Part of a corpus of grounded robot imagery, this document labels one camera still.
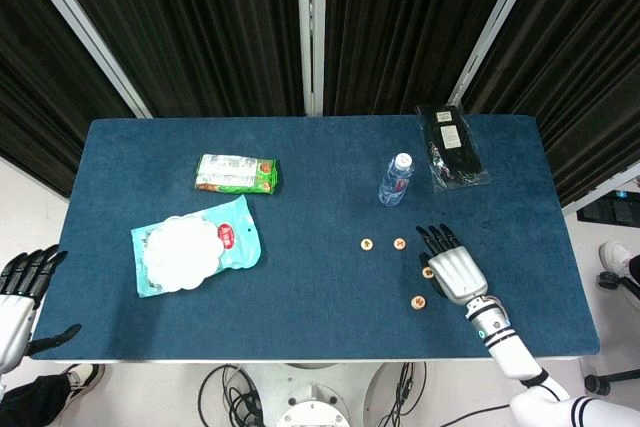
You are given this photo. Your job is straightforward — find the white frame post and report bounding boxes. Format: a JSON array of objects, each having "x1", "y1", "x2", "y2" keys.
[
  {"x1": 295, "y1": 0, "x2": 327, "y2": 117},
  {"x1": 12, "y1": 0, "x2": 154, "y2": 119},
  {"x1": 447, "y1": 0, "x2": 554, "y2": 113}
]

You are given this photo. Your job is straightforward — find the black pleated curtain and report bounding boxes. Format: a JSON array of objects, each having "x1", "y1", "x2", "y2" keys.
[
  {"x1": 462, "y1": 0, "x2": 640, "y2": 208},
  {"x1": 323, "y1": 0, "x2": 531, "y2": 117},
  {"x1": 0, "y1": 0, "x2": 139, "y2": 198},
  {"x1": 42, "y1": 0, "x2": 307, "y2": 118}
]

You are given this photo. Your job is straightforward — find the white grey robot base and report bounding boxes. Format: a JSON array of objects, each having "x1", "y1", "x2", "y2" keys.
[{"x1": 239, "y1": 360, "x2": 401, "y2": 427}]

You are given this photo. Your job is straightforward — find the black and white sneaker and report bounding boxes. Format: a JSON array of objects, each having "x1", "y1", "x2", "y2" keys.
[{"x1": 63, "y1": 362, "x2": 107, "y2": 401}]

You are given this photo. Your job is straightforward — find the green snack packet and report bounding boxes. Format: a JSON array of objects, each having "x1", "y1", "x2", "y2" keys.
[{"x1": 193, "y1": 153, "x2": 281, "y2": 196}]

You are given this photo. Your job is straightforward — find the mint bag of white plates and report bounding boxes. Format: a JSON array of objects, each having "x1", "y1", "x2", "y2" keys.
[{"x1": 130, "y1": 194, "x2": 264, "y2": 299}]

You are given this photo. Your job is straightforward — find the black trouser leg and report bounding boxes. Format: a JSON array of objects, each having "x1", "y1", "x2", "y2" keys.
[{"x1": 0, "y1": 373, "x2": 76, "y2": 427}]

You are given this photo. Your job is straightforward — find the white partition base rail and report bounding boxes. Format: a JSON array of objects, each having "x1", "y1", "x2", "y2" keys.
[{"x1": 562, "y1": 161, "x2": 640, "y2": 213}]

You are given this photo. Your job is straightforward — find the clear plastic water bottle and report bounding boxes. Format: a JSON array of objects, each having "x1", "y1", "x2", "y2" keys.
[{"x1": 377, "y1": 151, "x2": 417, "y2": 207}]

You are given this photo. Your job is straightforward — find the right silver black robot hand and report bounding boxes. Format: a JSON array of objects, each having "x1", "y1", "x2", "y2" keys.
[{"x1": 415, "y1": 222, "x2": 489, "y2": 306}]

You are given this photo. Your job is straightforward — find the blue fabric table cover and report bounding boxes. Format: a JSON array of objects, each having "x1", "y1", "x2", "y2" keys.
[{"x1": 29, "y1": 115, "x2": 601, "y2": 361}]

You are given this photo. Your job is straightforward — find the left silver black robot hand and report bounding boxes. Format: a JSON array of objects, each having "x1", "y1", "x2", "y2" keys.
[{"x1": 0, "y1": 245, "x2": 83, "y2": 376}]

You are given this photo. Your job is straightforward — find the black electronic device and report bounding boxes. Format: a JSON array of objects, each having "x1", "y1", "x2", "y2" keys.
[{"x1": 576, "y1": 190, "x2": 640, "y2": 226}]

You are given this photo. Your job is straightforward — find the black socks in clear bag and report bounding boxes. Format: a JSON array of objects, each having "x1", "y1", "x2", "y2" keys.
[{"x1": 416, "y1": 104, "x2": 492, "y2": 194}]

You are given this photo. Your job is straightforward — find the black office chair base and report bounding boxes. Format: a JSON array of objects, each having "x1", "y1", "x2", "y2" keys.
[{"x1": 583, "y1": 270, "x2": 640, "y2": 397}]

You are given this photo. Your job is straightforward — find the black floor cable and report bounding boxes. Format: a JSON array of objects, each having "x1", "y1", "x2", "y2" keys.
[
  {"x1": 369, "y1": 361, "x2": 431, "y2": 427},
  {"x1": 197, "y1": 363, "x2": 266, "y2": 427}
]

